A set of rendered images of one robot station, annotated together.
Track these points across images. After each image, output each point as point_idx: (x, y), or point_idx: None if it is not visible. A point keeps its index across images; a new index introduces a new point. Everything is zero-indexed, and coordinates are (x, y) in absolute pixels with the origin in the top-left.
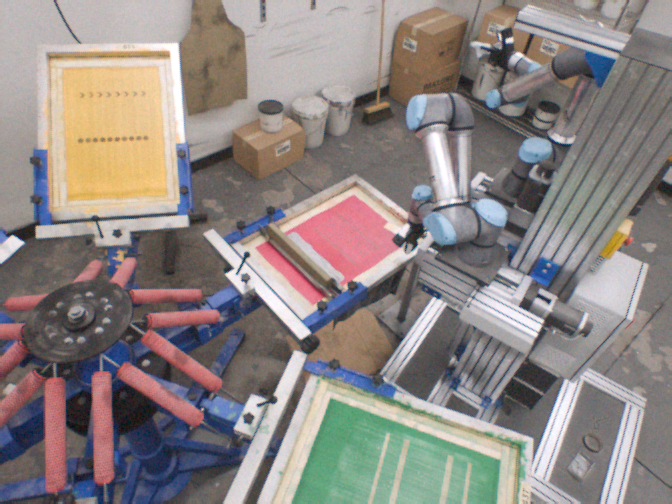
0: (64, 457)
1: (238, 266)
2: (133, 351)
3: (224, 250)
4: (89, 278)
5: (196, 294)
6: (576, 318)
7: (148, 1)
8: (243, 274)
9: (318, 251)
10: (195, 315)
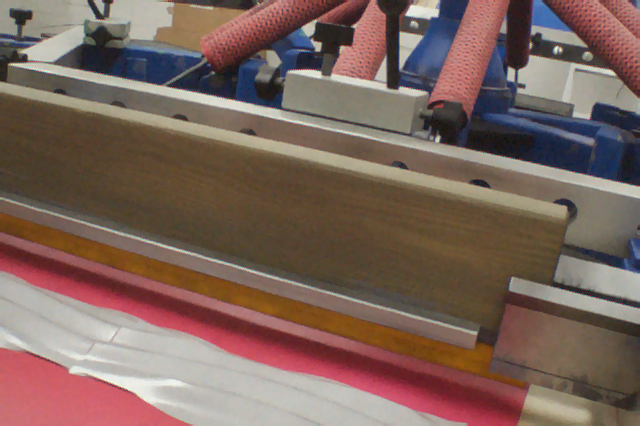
0: (339, 8)
1: (437, 145)
2: (429, 86)
3: (568, 174)
4: (627, 19)
5: (438, 85)
6: None
7: None
8: (346, 26)
9: (80, 388)
10: (362, 22)
